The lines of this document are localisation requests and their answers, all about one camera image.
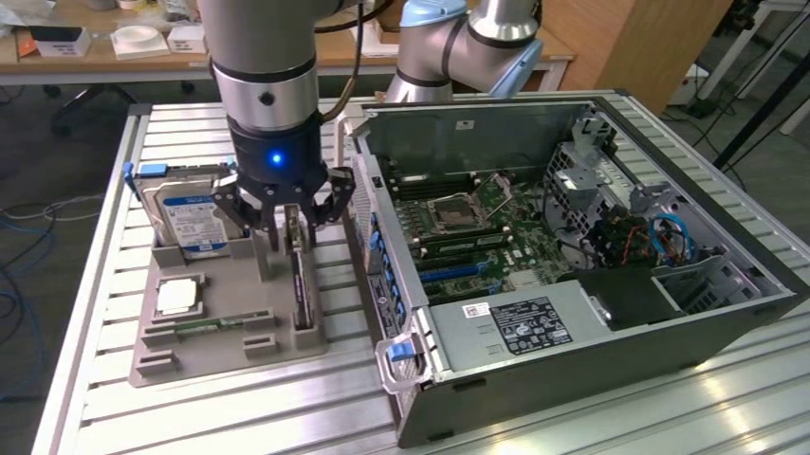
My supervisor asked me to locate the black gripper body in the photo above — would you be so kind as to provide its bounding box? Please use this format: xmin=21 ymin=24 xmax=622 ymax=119
xmin=227 ymin=118 xmax=331 ymax=199

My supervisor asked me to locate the black low-profile graphics card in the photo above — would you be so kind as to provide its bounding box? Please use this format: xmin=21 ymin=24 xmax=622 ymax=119
xmin=283 ymin=203 xmax=312 ymax=333

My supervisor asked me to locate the hard disk with blue carrier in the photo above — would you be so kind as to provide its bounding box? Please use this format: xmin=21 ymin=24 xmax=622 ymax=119
xmin=123 ymin=160 xmax=250 ymax=261

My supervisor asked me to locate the CPU socket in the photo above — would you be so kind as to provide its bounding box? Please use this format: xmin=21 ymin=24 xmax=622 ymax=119
xmin=427 ymin=196 xmax=482 ymax=233

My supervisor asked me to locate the silver CPU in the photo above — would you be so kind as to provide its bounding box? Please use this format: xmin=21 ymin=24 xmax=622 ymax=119
xmin=156 ymin=280 xmax=206 ymax=317

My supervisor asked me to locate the green RAM stick white label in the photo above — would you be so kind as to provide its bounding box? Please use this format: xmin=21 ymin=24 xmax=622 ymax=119
xmin=420 ymin=234 xmax=513 ymax=260

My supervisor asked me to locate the blue expansion slot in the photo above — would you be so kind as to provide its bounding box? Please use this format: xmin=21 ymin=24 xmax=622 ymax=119
xmin=418 ymin=264 xmax=483 ymax=282

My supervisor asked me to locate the silver socket cover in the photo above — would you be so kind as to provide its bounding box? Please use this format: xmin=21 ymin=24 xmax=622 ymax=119
xmin=474 ymin=173 xmax=518 ymax=217

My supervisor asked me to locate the grey parts rack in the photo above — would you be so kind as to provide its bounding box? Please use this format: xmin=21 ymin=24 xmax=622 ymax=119
xmin=130 ymin=221 xmax=331 ymax=388

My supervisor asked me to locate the small white box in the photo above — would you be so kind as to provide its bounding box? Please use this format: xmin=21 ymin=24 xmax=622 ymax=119
xmin=167 ymin=24 xmax=208 ymax=54

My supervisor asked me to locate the white paper sheet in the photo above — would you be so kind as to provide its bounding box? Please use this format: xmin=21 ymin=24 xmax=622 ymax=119
xmin=350 ymin=22 xmax=402 ymax=59

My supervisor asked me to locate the wooden desk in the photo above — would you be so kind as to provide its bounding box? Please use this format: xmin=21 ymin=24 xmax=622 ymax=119
xmin=0 ymin=7 xmax=578 ymax=103

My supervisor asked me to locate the white square holder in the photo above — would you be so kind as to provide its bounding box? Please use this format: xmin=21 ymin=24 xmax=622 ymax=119
xmin=111 ymin=26 xmax=172 ymax=61

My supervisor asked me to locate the green motherboard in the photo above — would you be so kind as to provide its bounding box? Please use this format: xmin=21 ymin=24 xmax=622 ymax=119
xmin=379 ymin=158 xmax=571 ymax=304

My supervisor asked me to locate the silver chipset heatsink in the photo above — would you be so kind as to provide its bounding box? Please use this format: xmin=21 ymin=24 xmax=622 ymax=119
xmin=507 ymin=270 xmax=547 ymax=289

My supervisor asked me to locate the brown cardboard box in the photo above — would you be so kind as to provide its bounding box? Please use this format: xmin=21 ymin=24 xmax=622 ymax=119
xmin=370 ymin=0 xmax=406 ymax=33

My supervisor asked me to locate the silver power supply unit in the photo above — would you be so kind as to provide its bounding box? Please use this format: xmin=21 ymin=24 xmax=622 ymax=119
xmin=414 ymin=279 xmax=614 ymax=375

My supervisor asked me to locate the silver metal drive cage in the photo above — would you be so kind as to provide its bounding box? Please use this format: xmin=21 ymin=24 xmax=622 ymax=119
xmin=542 ymin=113 xmax=689 ymax=227

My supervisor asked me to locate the white box with black top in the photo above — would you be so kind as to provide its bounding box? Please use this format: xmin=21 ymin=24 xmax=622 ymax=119
xmin=29 ymin=26 xmax=94 ymax=58

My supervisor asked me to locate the clear plastic bag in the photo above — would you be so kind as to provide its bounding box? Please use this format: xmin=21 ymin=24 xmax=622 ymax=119
xmin=0 ymin=0 xmax=59 ymax=38

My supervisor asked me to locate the black plastic air shroud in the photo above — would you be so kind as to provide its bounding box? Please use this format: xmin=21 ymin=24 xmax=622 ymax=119
xmin=578 ymin=265 xmax=689 ymax=332

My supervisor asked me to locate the open black PC case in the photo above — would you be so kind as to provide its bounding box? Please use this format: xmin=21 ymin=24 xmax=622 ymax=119
xmin=332 ymin=92 xmax=799 ymax=449

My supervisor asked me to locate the wooden cabinet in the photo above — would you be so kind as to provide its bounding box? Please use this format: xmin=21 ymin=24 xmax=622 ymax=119
xmin=543 ymin=0 xmax=739 ymax=115

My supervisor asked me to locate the grey metal disk bay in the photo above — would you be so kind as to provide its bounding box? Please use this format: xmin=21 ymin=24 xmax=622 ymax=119
xmin=650 ymin=253 xmax=771 ymax=318

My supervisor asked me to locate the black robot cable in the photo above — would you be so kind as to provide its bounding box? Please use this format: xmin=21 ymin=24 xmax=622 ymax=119
xmin=314 ymin=0 xmax=406 ymax=125

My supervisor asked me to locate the blue floor cable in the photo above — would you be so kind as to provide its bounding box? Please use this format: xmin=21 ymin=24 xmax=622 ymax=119
xmin=0 ymin=210 xmax=59 ymax=404

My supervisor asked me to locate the blue wire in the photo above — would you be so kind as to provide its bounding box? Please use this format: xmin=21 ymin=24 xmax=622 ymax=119
xmin=649 ymin=212 xmax=699 ymax=266

